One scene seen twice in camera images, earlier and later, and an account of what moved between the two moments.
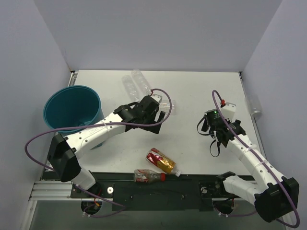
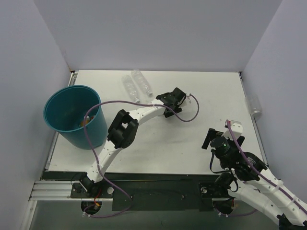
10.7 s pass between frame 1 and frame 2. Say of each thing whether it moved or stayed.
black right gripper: moved
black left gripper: moved
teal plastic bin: stayed
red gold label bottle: moved
